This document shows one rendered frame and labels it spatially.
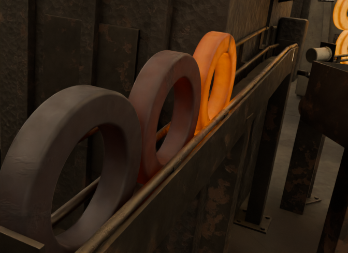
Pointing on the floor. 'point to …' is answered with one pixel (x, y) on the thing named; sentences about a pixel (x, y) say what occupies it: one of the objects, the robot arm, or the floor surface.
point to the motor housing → (301, 166)
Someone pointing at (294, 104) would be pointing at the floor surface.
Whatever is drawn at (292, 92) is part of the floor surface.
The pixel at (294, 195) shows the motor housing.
